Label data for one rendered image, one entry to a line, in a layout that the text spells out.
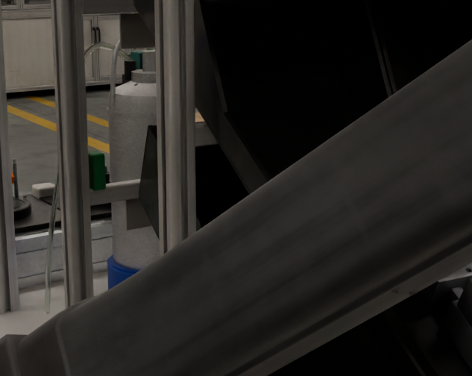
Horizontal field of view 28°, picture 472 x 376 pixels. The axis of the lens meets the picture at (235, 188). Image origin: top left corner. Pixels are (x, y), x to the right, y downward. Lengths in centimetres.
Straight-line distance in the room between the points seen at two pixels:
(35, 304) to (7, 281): 7
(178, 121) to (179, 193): 5
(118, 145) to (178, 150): 84
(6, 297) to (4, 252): 9
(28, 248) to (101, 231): 16
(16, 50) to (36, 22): 36
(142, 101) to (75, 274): 66
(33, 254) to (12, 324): 20
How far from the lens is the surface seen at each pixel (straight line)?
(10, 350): 40
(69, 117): 77
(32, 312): 177
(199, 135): 64
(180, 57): 62
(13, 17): 976
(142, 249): 149
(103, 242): 194
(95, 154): 79
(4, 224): 174
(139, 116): 144
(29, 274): 190
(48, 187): 213
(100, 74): 1017
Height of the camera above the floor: 151
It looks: 14 degrees down
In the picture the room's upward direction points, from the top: straight up
